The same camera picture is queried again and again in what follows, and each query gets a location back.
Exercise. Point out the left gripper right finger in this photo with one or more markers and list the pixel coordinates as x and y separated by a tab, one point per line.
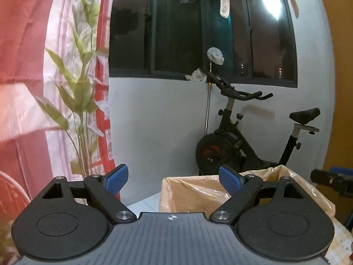
237	190

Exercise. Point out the white plastic bag on pole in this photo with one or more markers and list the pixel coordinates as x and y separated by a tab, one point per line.
215	55

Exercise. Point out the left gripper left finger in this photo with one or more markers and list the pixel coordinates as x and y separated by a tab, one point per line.
102	191

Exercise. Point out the crumpled white tissue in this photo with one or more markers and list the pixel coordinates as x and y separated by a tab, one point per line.
197	75

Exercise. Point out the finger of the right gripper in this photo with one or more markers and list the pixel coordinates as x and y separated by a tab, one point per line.
340	170

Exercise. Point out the black exercise bike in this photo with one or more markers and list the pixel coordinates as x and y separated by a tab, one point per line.
249	136

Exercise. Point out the yellow checkered tablecloth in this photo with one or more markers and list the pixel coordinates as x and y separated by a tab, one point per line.
340	250

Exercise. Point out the dark window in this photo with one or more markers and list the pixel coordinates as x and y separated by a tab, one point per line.
168	40

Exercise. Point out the wooden door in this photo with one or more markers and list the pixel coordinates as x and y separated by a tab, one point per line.
339	153

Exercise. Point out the metal pole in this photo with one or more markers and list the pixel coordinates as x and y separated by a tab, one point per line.
209	88

